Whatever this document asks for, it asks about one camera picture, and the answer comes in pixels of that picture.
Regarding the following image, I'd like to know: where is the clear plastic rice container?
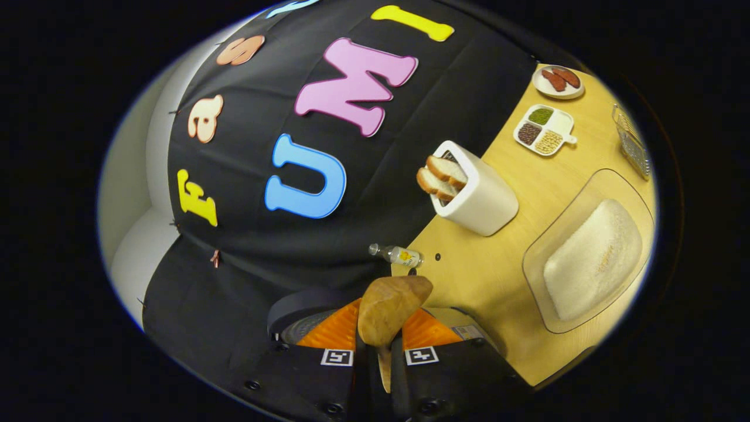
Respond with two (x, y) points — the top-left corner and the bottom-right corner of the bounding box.
(522, 168), (656, 335)

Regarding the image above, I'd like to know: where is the toast bread slice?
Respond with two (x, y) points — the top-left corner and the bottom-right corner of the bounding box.
(416, 168), (459, 202)
(426, 155), (469, 189)

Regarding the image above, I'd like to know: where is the small clear glass bottle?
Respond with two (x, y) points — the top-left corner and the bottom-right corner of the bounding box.
(368, 243), (424, 270)

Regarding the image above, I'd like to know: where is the white toaster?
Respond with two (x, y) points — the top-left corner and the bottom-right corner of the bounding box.
(430, 140), (520, 237)

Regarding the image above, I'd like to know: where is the dark grey rice cooker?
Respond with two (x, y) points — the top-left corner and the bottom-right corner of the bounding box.
(267, 286), (502, 358)

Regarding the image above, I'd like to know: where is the white round plate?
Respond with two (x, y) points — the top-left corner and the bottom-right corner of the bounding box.
(531, 64), (586, 101)

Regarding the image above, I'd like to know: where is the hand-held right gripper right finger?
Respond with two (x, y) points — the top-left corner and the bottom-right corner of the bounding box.
(389, 307), (531, 422)

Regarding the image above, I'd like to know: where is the black backdrop cloth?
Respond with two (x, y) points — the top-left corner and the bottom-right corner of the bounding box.
(142, 0), (537, 402)

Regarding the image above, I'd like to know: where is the red meat slice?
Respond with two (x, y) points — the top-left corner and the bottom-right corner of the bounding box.
(551, 66), (581, 89)
(540, 69), (568, 93)

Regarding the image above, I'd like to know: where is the wooden spoon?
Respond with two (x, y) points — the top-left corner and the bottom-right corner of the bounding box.
(357, 275), (434, 394)

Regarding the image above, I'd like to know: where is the white divided bean dish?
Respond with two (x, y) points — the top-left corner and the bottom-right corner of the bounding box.
(513, 104), (578, 158)

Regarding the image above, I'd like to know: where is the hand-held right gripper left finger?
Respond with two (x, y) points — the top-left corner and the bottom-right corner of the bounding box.
(231, 298), (371, 422)

